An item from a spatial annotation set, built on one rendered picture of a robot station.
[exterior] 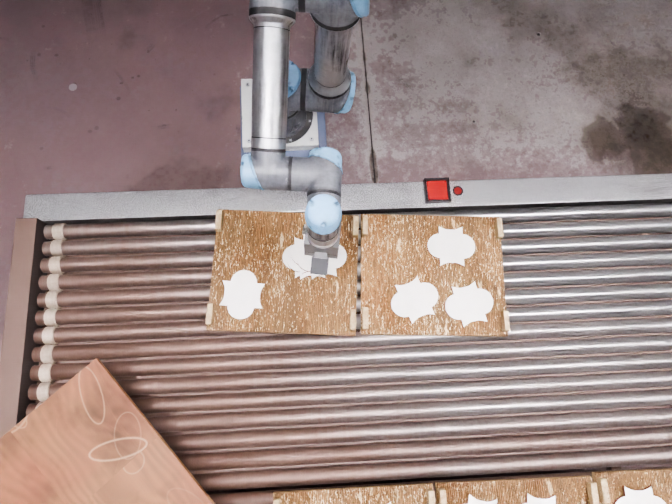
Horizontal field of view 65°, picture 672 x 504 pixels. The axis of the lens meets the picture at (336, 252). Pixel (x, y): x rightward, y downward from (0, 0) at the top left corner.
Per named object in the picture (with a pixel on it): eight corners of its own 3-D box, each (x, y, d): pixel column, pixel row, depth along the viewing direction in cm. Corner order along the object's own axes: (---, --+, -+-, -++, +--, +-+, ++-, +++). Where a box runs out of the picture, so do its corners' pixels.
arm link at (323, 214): (343, 189, 110) (342, 228, 107) (341, 207, 120) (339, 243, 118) (305, 188, 109) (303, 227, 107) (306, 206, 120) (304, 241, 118)
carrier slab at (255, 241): (218, 210, 154) (217, 208, 153) (358, 216, 155) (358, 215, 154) (207, 330, 145) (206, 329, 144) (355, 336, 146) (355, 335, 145)
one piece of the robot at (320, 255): (297, 260, 119) (300, 276, 135) (337, 265, 119) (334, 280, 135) (304, 211, 122) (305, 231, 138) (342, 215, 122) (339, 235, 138)
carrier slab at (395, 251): (360, 215, 155) (361, 213, 154) (497, 218, 157) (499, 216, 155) (360, 334, 146) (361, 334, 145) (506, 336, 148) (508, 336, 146)
